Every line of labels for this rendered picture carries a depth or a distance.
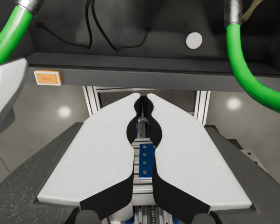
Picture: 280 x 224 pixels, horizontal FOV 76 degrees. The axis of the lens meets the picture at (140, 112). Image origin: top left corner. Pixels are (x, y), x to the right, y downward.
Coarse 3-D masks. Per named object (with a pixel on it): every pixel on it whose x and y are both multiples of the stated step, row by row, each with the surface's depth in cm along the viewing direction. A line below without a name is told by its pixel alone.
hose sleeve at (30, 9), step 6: (18, 0) 15; (24, 0) 15; (30, 0) 15; (36, 0) 15; (42, 0) 16; (18, 6) 15; (24, 6) 15; (30, 6) 15; (36, 6) 15; (30, 12) 15; (36, 12) 16
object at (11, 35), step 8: (16, 8) 15; (16, 16) 15; (24, 16) 15; (32, 16) 16; (8, 24) 15; (16, 24) 15; (24, 24) 15; (0, 32) 14; (8, 32) 14; (16, 32) 15; (24, 32) 15; (0, 40) 14; (8, 40) 14; (16, 40) 15; (0, 48) 14; (8, 48) 14; (0, 56) 14; (8, 56) 15
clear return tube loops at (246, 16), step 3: (255, 0) 22; (258, 0) 22; (261, 0) 27; (252, 3) 23; (255, 3) 23; (258, 3) 27; (252, 6) 23; (255, 6) 23; (249, 9) 24; (252, 9) 23; (246, 12) 27; (249, 12) 24; (243, 15) 28; (246, 15) 24; (249, 15) 24; (243, 18) 25; (246, 18) 24; (243, 21) 25
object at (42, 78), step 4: (40, 76) 38; (44, 76) 38; (48, 76) 38; (52, 76) 38; (56, 76) 38; (60, 76) 39; (40, 80) 39; (44, 80) 39; (48, 80) 39; (52, 80) 39; (56, 80) 39; (60, 80) 39
